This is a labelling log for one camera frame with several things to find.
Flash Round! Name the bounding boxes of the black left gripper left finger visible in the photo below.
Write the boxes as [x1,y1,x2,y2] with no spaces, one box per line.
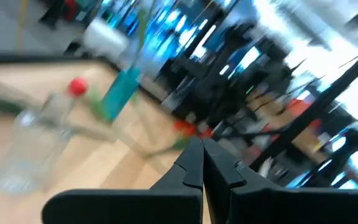
[149,136,204,191]

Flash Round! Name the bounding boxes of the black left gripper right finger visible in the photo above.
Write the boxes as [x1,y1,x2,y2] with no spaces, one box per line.
[203,138,281,224]

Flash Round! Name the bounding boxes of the dense red flower bunch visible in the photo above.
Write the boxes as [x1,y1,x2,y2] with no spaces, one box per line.
[144,119,214,158]

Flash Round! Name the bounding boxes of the red artificial tulip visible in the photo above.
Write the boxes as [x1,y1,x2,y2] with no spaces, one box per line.
[67,77,111,122]

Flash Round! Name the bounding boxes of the teal textured glass vase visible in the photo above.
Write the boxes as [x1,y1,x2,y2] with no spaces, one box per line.
[99,67,141,122]

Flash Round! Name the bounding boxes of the clear ribbed glass vase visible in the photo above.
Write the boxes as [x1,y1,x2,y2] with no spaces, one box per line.
[0,90,77,197]

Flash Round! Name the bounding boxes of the white plastic device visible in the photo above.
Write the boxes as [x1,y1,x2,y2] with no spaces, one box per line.
[83,17,129,60]

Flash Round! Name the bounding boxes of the yellow cable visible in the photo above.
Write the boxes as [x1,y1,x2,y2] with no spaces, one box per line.
[16,0,30,54]

